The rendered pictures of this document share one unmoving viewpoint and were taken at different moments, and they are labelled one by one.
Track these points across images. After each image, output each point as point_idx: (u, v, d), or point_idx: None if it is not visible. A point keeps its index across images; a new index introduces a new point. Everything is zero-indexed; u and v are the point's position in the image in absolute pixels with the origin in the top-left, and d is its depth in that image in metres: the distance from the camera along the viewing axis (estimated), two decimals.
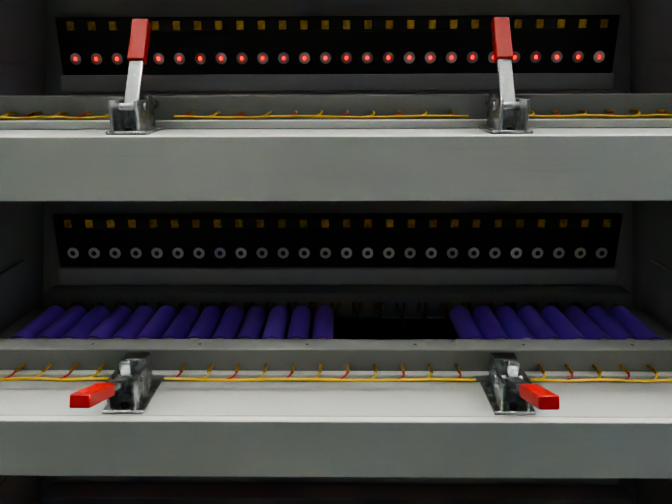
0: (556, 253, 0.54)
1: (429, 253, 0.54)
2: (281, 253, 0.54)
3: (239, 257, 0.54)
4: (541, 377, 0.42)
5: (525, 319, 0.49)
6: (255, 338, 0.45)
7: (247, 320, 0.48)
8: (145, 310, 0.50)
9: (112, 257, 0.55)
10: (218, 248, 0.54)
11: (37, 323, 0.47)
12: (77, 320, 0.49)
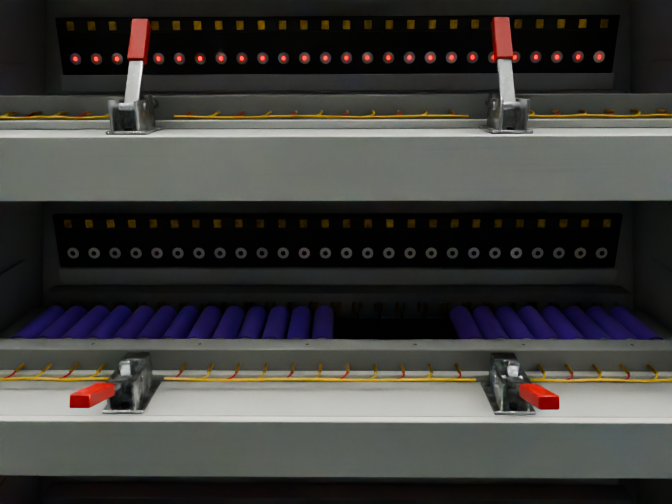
0: (556, 253, 0.54)
1: (429, 253, 0.54)
2: (281, 253, 0.54)
3: (239, 257, 0.54)
4: (541, 377, 0.42)
5: (525, 319, 0.49)
6: (255, 338, 0.45)
7: (247, 320, 0.48)
8: (145, 310, 0.50)
9: (112, 257, 0.55)
10: (218, 248, 0.54)
11: (37, 323, 0.47)
12: (77, 320, 0.49)
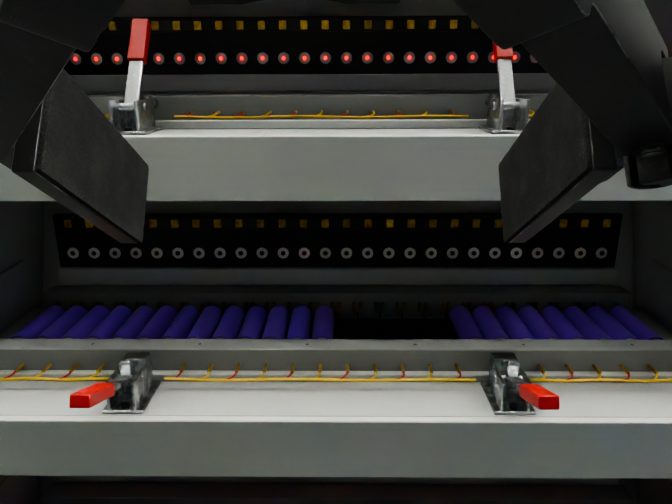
0: (556, 253, 0.54)
1: (429, 253, 0.54)
2: (281, 253, 0.54)
3: (239, 257, 0.54)
4: (541, 377, 0.42)
5: (525, 319, 0.49)
6: (255, 338, 0.45)
7: (247, 320, 0.48)
8: (145, 310, 0.50)
9: (112, 257, 0.55)
10: (218, 248, 0.54)
11: (37, 323, 0.47)
12: (77, 320, 0.49)
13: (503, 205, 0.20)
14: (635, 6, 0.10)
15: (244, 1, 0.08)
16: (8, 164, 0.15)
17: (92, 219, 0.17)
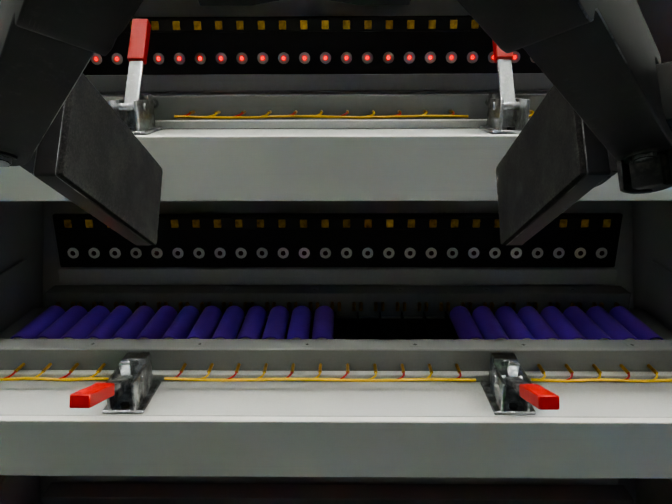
0: (556, 253, 0.54)
1: (429, 253, 0.54)
2: (281, 253, 0.54)
3: (239, 257, 0.54)
4: (541, 377, 0.42)
5: (525, 319, 0.49)
6: (255, 338, 0.45)
7: (247, 320, 0.48)
8: (145, 310, 0.50)
9: (112, 257, 0.55)
10: (218, 248, 0.54)
11: (37, 323, 0.47)
12: (77, 320, 0.49)
13: (500, 208, 0.20)
14: (632, 12, 0.11)
15: (254, 2, 0.08)
16: (28, 168, 0.15)
17: (109, 222, 0.17)
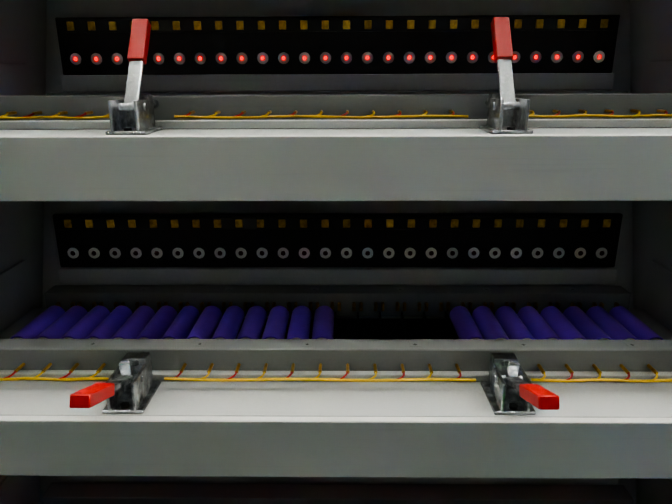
0: (556, 253, 0.54)
1: (429, 253, 0.54)
2: (281, 253, 0.54)
3: (239, 257, 0.54)
4: (541, 377, 0.42)
5: (525, 319, 0.49)
6: (255, 338, 0.45)
7: (247, 320, 0.48)
8: (145, 310, 0.50)
9: (112, 257, 0.55)
10: (218, 248, 0.54)
11: (37, 323, 0.47)
12: (77, 320, 0.49)
13: None
14: None
15: None
16: None
17: None
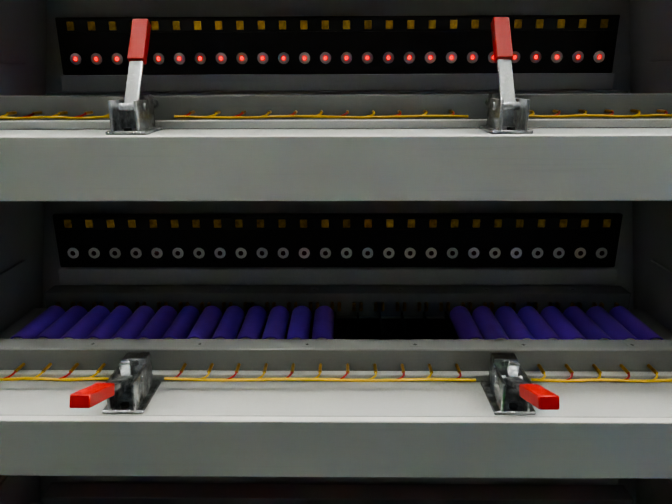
0: (556, 253, 0.54)
1: (429, 253, 0.54)
2: (281, 253, 0.54)
3: (239, 257, 0.54)
4: (541, 377, 0.42)
5: (525, 319, 0.49)
6: (255, 338, 0.45)
7: (247, 320, 0.48)
8: (145, 310, 0.50)
9: (112, 257, 0.55)
10: (218, 248, 0.54)
11: (37, 323, 0.47)
12: (77, 320, 0.49)
13: None
14: None
15: None
16: None
17: None
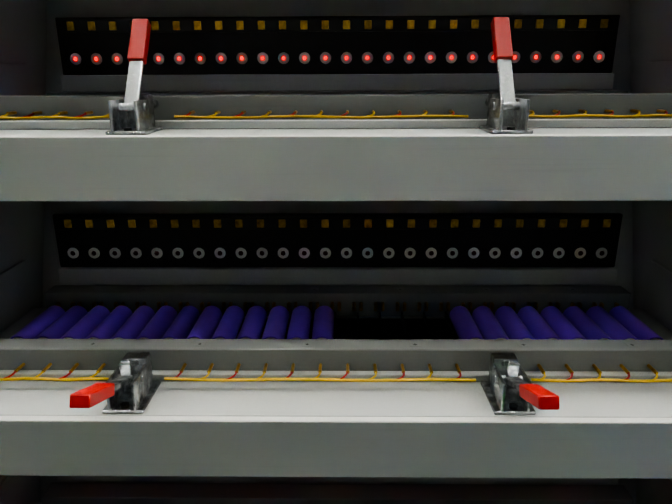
0: (556, 253, 0.54)
1: (429, 253, 0.54)
2: (281, 253, 0.54)
3: (239, 257, 0.54)
4: (541, 377, 0.42)
5: (525, 319, 0.49)
6: (255, 338, 0.45)
7: (247, 320, 0.48)
8: (145, 310, 0.50)
9: (112, 257, 0.55)
10: (218, 248, 0.54)
11: (37, 323, 0.47)
12: (77, 320, 0.49)
13: None
14: None
15: None
16: None
17: None
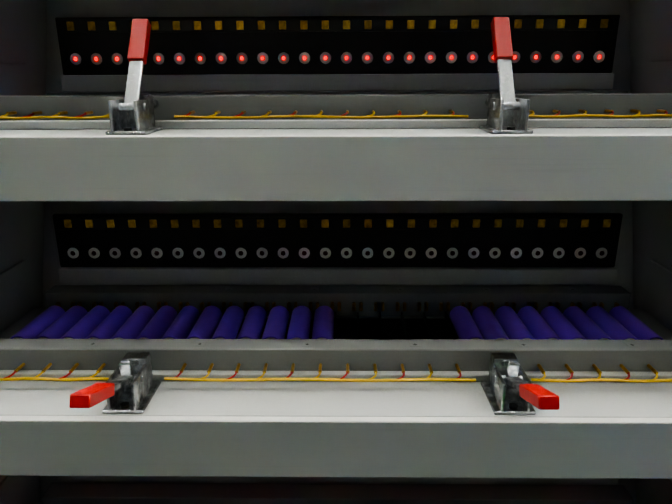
0: (556, 253, 0.54)
1: (429, 253, 0.54)
2: (281, 253, 0.54)
3: (239, 257, 0.54)
4: (541, 377, 0.42)
5: (525, 319, 0.49)
6: (255, 338, 0.45)
7: (247, 320, 0.48)
8: (145, 310, 0.50)
9: (112, 257, 0.55)
10: (218, 248, 0.54)
11: (37, 323, 0.47)
12: (77, 320, 0.49)
13: None
14: None
15: None
16: None
17: None
